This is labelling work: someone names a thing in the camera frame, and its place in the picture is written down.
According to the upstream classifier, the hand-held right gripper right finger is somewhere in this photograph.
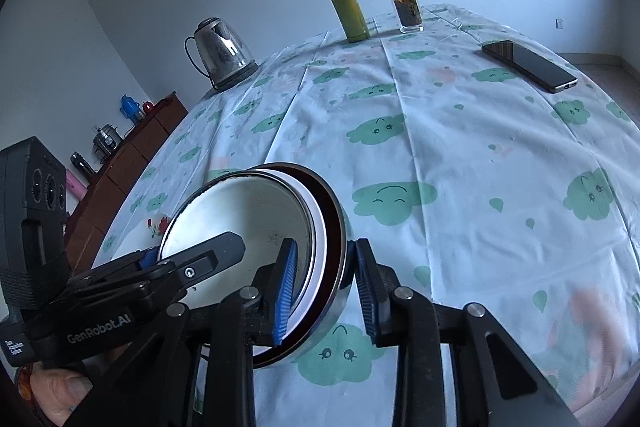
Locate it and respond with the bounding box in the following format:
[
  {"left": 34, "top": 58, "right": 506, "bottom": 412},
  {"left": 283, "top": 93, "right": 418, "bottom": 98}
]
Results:
[{"left": 351, "top": 239, "right": 581, "bottom": 427}]

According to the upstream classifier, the white enamel bowl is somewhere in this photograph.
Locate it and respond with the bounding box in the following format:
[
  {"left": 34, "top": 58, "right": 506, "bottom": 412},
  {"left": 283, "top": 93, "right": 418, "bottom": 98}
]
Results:
[{"left": 157, "top": 171, "right": 321, "bottom": 325}]

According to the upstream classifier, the black thermos flask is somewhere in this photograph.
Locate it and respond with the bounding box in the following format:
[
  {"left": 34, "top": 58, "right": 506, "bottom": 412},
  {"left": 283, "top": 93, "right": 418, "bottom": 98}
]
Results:
[{"left": 70, "top": 152, "right": 99, "bottom": 180}]

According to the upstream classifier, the stainless steel electric kettle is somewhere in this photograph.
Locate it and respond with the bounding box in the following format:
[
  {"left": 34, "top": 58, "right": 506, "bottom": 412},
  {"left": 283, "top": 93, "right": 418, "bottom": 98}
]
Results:
[{"left": 185, "top": 17, "right": 259, "bottom": 92}]

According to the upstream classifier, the green thermos flask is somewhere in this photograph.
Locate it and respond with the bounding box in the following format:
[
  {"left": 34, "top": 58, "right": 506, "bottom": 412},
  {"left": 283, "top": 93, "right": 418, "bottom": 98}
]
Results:
[{"left": 321, "top": 0, "right": 371, "bottom": 43}]

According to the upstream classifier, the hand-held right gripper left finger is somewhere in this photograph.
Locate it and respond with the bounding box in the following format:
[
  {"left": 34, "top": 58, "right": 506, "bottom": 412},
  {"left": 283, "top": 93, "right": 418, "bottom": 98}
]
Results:
[{"left": 65, "top": 238, "right": 301, "bottom": 427}]

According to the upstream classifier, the person's left hand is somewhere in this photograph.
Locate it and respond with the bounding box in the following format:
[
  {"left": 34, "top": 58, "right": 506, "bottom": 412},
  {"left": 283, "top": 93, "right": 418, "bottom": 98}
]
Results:
[{"left": 16, "top": 366, "right": 97, "bottom": 427}]

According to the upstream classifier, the stainless steel bowl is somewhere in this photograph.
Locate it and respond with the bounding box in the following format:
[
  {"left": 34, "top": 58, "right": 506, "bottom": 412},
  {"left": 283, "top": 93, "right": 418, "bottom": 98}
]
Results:
[{"left": 200, "top": 162, "right": 357, "bottom": 370}]

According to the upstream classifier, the white plate with red flowers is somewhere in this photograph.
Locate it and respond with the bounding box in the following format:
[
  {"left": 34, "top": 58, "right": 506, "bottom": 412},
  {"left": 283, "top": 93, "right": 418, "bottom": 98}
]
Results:
[{"left": 102, "top": 216, "right": 173, "bottom": 270}]

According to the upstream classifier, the pink thermos flask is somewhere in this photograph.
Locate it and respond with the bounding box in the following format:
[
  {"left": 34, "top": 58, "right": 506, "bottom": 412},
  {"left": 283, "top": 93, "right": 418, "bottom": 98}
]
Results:
[{"left": 65, "top": 170, "right": 87, "bottom": 200}]

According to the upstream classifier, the brown wooden sideboard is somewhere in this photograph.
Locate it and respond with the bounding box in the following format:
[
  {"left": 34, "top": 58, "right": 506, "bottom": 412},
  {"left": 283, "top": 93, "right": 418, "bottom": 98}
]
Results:
[{"left": 64, "top": 92, "right": 189, "bottom": 275}]

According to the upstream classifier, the steel cooking pot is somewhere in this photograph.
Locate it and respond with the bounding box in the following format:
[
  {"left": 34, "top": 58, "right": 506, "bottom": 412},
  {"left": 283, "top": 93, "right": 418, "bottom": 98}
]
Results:
[{"left": 92, "top": 123, "right": 124, "bottom": 164}]

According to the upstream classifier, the black smartphone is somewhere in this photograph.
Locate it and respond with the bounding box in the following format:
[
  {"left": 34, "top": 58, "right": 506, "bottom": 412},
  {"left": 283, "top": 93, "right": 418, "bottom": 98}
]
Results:
[{"left": 481, "top": 40, "right": 579, "bottom": 94}]

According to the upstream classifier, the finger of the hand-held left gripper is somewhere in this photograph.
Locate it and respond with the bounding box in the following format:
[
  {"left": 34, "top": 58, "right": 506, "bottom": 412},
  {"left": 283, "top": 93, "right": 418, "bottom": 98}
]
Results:
[
  {"left": 135, "top": 232, "right": 246, "bottom": 304},
  {"left": 75, "top": 247, "right": 162, "bottom": 289}
]

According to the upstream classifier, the blue thermos jug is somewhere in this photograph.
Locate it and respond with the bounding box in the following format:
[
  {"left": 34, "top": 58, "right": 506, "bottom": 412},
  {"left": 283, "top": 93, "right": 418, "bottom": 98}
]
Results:
[{"left": 120, "top": 94, "right": 144, "bottom": 124}]

